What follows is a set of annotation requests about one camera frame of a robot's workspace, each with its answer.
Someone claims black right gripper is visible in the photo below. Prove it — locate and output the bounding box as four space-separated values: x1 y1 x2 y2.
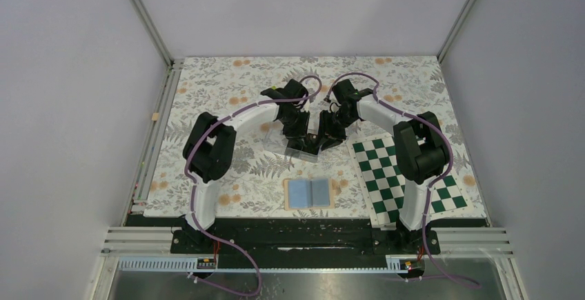
313 109 357 152

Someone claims aluminium frame rail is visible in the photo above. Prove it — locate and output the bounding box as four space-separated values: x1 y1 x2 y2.
120 59 185 226

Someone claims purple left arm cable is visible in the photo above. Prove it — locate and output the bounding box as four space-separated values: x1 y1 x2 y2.
182 75 323 296

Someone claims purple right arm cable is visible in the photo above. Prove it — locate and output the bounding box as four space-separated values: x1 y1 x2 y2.
323 72 481 290

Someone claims floral table mat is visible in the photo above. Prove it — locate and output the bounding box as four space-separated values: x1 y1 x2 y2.
144 56 487 224

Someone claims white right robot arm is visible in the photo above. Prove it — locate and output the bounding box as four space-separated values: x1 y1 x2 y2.
317 75 453 253

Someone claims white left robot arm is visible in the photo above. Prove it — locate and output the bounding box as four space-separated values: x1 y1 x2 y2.
183 79 315 252

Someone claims green white chessboard mat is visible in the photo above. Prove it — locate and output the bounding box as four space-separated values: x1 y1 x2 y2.
347 126 469 231

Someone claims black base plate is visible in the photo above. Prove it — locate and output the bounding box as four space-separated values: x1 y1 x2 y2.
137 217 488 269

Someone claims clear plastic card box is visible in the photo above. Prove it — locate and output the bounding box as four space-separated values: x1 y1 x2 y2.
262 121 319 163

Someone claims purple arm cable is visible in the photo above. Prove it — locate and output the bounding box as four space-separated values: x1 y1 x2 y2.
182 75 323 296
323 72 481 290

